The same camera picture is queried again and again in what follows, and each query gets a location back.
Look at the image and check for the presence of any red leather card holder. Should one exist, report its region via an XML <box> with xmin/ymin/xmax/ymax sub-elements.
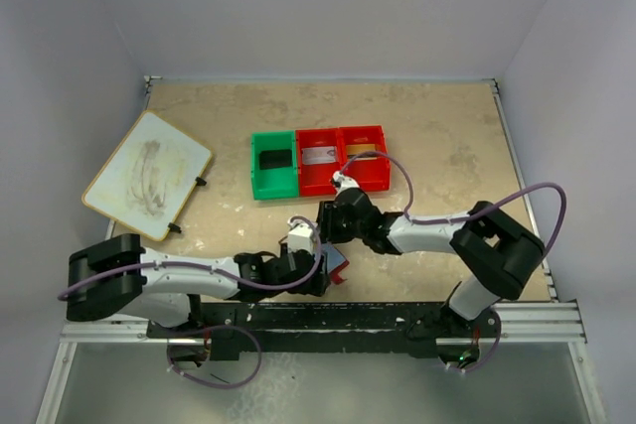
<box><xmin>322</xmin><ymin>243</ymin><xmax>349</xmax><ymax>285</ymax></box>

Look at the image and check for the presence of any white card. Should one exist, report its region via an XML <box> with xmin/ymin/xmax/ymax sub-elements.
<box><xmin>301</xmin><ymin>146</ymin><xmax>338</xmax><ymax>166</ymax></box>

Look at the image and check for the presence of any gold card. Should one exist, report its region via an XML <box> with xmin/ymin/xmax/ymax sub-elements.
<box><xmin>345</xmin><ymin>144</ymin><xmax>376</xmax><ymax>158</ymax></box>

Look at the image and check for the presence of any black VIP card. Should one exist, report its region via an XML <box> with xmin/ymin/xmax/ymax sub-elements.
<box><xmin>258</xmin><ymin>149</ymin><xmax>293</xmax><ymax>171</ymax></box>

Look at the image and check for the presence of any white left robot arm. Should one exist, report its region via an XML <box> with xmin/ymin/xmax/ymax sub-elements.
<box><xmin>59</xmin><ymin>233</ymin><xmax>330</xmax><ymax>337</ymax></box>

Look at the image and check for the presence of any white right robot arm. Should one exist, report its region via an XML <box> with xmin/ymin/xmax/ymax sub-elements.
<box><xmin>317</xmin><ymin>188</ymin><xmax>546</xmax><ymax>336</ymax></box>

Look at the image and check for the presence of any outer red plastic bin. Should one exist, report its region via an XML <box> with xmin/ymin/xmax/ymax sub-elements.
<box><xmin>339</xmin><ymin>125</ymin><xmax>391</xmax><ymax>192</ymax></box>

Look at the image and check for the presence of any red plastic bin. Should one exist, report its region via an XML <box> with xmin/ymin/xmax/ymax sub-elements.
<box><xmin>339</xmin><ymin>125</ymin><xmax>391</xmax><ymax>192</ymax></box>
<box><xmin>295</xmin><ymin>128</ymin><xmax>341</xmax><ymax>197</ymax></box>

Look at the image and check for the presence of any middle red plastic bin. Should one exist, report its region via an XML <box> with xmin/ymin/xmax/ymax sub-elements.
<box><xmin>295</xmin><ymin>128</ymin><xmax>341</xmax><ymax>197</ymax></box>

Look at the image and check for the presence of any green plastic bin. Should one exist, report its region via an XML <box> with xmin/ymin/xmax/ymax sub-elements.
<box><xmin>250</xmin><ymin>130</ymin><xmax>299</xmax><ymax>201</ymax></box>

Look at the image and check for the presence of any yellow-framed whiteboard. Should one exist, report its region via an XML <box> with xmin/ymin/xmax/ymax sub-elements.
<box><xmin>81</xmin><ymin>111</ymin><xmax>213</xmax><ymax>241</ymax></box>

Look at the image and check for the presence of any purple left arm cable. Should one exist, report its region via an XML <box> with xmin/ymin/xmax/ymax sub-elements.
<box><xmin>57</xmin><ymin>214</ymin><xmax>323</xmax><ymax>388</ymax></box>

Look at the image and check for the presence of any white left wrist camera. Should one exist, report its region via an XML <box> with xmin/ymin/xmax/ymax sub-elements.
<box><xmin>286</xmin><ymin>220</ymin><xmax>315</xmax><ymax>253</ymax></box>

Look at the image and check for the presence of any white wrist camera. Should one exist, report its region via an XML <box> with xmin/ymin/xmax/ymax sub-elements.
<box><xmin>330</xmin><ymin>171</ymin><xmax>360</xmax><ymax>195</ymax></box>
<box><xmin>286</xmin><ymin>220</ymin><xmax>315</xmax><ymax>253</ymax></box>

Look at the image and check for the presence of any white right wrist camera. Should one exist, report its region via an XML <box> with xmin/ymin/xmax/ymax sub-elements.
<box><xmin>330</xmin><ymin>171</ymin><xmax>360</xmax><ymax>195</ymax></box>

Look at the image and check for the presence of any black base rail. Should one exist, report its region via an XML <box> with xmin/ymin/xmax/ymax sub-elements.
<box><xmin>147</xmin><ymin>302</ymin><xmax>501</xmax><ymax>361</ymax></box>

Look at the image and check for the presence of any aluminium table frame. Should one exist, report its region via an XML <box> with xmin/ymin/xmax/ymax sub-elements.
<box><xmin>34</xmin><ymin>76</ymin><xmax>608</xmax><ymax>424</ymax></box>

